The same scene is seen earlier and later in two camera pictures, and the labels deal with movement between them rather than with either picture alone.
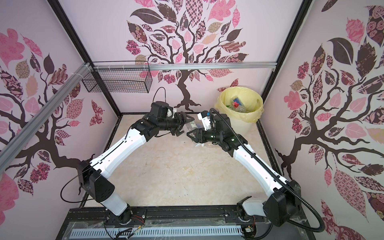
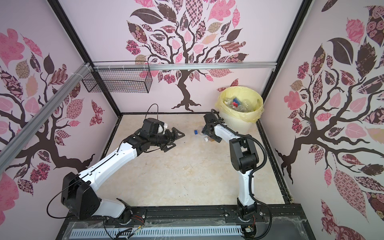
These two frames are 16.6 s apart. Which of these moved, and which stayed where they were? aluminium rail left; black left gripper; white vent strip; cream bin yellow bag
Moved: black left gripper
Stayed: white vent strip; aluminium rail left; cream bin yellow bag
